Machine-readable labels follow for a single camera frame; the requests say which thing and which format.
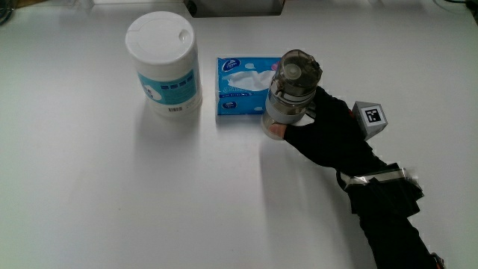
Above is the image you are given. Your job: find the grey metal box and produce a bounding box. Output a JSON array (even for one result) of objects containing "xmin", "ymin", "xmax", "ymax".
[{"xmin": 184, "ymin": 0, "xmax": 287, "ymax": 19}]

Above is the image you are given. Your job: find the clear grey-lidded bottle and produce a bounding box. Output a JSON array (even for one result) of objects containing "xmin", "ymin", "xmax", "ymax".
[{"xmin": 260, "ymin": 49, "xmax": 323, "ymax": 141}]

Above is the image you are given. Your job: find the person's right hand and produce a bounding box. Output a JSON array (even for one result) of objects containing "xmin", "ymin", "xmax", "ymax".
[{"xmin": 268, "ymin": 85, "xmax": 389, "ymax": 178}]

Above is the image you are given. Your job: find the black cable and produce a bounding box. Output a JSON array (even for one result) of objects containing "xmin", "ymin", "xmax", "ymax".
[{"xmin": 0, "ymin": 0, "xmax": 16, "ymax": 26}]

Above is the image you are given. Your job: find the blue tissue pack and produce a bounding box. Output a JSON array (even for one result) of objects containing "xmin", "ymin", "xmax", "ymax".
[{"xmin": 215, "ymin": 56, "xmax": 282, "ymax": 117}]

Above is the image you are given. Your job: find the white wet wipes canister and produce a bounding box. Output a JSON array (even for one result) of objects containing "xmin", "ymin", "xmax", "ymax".
[{"xmin": 124, "ymin": 10, "xmax": 203, "ymax": 119}]

